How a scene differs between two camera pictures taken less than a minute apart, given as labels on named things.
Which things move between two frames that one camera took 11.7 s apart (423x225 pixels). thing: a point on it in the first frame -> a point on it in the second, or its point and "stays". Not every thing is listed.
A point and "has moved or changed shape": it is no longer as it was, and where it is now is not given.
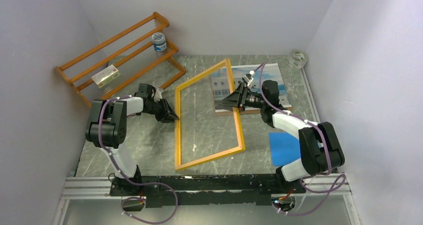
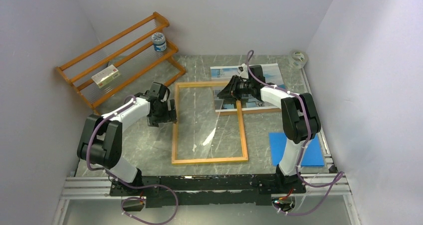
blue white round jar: [159, 41] stays
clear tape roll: [298, 59] stays
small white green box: [106, 76] stays
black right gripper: [234, 100] -> [230, 92]
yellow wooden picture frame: [184, 86] has moved or changed shape
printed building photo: [262, 72] stays
